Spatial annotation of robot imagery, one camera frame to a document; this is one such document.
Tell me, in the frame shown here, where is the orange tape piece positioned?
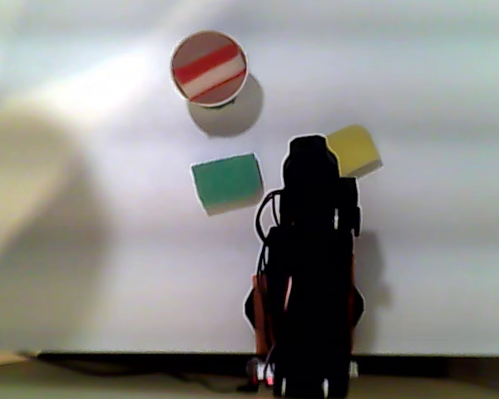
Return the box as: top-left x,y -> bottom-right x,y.
251,273 -> 275,358
348,253 -> 358,333

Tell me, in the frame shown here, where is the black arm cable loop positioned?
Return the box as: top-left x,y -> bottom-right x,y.
254,189 -> 286,253

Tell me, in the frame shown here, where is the black power cable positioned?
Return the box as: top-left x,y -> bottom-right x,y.
41,357 -> 254,394

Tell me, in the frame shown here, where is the red sponge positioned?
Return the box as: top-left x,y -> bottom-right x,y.
172,43 -> 246,103

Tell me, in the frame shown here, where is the white paper cup green band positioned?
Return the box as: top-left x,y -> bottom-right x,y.
169,29 -> 249,109

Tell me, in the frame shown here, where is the yellow sponge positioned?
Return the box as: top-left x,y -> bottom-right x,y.
325,123 -> 385,180

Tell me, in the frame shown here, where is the green sponge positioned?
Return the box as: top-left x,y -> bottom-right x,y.
190,152 -> 265,217

